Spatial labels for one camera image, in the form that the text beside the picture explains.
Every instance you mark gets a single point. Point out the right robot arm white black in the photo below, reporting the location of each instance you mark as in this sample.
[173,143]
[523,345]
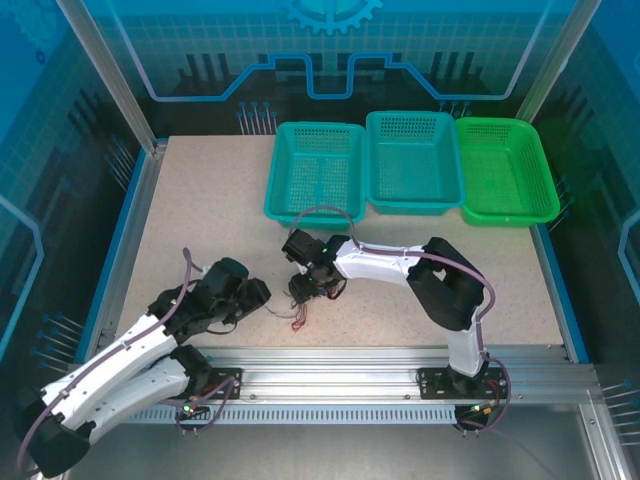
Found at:
[375,262]

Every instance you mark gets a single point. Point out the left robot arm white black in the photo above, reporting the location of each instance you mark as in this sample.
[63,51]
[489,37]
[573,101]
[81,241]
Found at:
[125,350]

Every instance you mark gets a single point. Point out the blue table edge strip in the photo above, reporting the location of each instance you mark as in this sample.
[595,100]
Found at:
[562,295]
[119,240]

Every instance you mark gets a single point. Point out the small LED circuit board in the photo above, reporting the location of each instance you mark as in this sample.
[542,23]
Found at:
[480,410]
[187,410]

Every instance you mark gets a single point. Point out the teal plastic basket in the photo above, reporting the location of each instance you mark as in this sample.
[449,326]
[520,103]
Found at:
[320,170]
[412,160]

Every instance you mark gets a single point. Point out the green plastic basket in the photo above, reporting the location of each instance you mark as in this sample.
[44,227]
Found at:
[505,170]

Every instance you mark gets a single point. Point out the aluminium mounting rail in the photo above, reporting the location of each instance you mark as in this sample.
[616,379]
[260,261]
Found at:
[325,370]

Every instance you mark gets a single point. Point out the aluminium frame post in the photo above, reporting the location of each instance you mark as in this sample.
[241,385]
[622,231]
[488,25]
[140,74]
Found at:
[552,60]
[117,75]

